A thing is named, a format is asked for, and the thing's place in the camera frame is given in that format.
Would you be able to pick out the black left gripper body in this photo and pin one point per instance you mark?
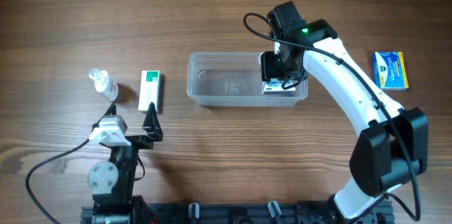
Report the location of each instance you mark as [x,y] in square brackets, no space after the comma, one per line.
[134,140]

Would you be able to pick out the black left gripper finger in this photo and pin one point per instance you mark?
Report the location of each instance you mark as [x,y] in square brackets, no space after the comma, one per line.
[151,124]
[112,110]

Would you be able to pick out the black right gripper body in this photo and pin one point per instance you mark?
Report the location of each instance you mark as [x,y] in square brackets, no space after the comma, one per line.
[270,66]

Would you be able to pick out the white and blue medicine box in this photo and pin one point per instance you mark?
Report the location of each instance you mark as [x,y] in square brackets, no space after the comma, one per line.
[275,87]

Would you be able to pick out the white and green medicine box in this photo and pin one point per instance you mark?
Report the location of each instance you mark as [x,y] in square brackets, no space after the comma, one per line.
[149,90]

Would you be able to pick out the blue VapoDrops box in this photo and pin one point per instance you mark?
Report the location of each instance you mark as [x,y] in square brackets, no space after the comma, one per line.
[389,70]

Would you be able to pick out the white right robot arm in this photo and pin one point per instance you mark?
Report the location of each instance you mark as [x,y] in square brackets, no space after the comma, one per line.
[391,149]

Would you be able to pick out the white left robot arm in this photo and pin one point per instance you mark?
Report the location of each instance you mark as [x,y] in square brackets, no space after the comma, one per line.
[112,181]

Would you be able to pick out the clear plastic container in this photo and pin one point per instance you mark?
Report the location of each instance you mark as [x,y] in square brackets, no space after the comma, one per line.
[233,79]

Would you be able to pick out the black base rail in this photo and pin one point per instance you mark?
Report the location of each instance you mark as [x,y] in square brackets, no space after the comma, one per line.
[302,212]

